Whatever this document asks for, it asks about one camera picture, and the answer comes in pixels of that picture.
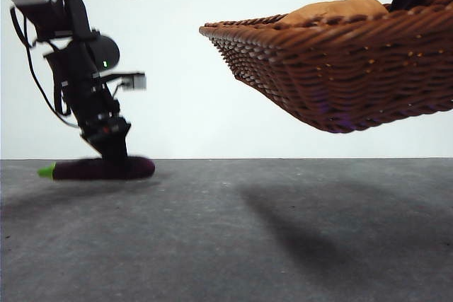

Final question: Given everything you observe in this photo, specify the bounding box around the purple eggplant with green stem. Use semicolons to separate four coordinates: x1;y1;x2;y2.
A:
38;156;156;181

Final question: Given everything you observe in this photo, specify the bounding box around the brown potato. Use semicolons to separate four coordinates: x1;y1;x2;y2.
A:
279;0;389;27

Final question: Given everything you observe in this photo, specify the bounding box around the brown woven wicker basket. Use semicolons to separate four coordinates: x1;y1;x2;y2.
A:
198;0;453;134

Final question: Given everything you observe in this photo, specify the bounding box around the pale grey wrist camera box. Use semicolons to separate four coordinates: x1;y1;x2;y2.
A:
122;71;147;91

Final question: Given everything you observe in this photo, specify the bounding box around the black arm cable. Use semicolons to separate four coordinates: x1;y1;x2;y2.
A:
10;6;81;129

